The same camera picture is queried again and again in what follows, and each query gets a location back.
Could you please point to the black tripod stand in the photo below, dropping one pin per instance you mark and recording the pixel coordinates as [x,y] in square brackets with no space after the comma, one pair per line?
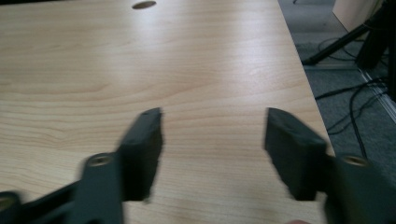
[373,40]

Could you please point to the metal floor rail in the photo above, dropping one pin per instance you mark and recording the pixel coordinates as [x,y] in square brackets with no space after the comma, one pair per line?
[378,91]

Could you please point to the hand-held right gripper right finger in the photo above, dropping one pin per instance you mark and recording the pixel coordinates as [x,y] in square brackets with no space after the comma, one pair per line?
[292,149]

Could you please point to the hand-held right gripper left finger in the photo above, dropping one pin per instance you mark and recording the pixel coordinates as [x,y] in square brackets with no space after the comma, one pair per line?
[140,149]

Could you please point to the light wooden cabinet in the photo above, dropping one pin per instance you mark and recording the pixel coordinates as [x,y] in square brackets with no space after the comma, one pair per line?
[355,12]

